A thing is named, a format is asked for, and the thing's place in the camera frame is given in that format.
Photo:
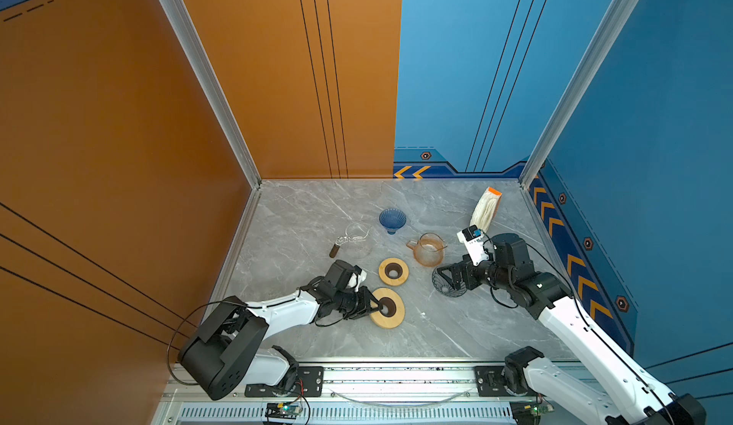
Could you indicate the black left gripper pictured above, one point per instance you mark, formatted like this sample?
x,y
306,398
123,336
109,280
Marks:
x,y
365,304

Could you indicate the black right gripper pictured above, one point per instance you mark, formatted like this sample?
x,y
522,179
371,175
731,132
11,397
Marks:
x,y
467,267

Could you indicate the wooden dripper ring stand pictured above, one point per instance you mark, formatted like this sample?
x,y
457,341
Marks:
x,y
397,310

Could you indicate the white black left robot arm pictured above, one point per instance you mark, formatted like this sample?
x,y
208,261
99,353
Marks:
x,y
227,349

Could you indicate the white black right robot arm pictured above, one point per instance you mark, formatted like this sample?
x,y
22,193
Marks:
x,y
628,393

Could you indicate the blue glass ribbed dripper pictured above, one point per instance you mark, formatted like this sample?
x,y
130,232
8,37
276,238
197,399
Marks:
x,y
392,219

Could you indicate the orange glass pitcher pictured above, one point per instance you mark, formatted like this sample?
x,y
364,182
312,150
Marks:
x,y
428,250

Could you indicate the green circuit board left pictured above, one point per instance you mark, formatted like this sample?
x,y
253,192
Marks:
x,y
283,412

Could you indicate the green circuit board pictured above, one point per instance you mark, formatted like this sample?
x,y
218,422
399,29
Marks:
x,y
283,412
530,413

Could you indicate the green circuit board right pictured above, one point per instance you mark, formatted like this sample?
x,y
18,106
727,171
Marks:
x,y
530,413

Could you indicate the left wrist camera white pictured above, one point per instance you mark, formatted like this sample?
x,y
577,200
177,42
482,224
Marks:
x,y
356,279

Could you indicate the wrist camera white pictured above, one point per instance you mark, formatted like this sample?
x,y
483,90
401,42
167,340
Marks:
x,y
477,244
356,279

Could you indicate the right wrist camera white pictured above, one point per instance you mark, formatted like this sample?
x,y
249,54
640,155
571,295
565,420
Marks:
x,y
477,244

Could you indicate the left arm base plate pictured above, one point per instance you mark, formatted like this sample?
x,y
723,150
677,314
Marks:
x,y
309,381

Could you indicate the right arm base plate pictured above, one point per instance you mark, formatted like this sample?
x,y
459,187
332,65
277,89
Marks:
x,y
502,381

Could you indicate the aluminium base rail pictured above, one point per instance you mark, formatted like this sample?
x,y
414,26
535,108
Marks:
x,y
360,392

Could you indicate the aluminium corner post right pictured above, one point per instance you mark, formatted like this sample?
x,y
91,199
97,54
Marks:
x,y
604,38

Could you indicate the aluminium corner post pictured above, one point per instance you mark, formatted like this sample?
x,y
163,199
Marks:
x,y
185,30
604,38

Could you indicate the aluminium corner post left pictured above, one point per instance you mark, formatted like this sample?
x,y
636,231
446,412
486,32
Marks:
x,y
185,30

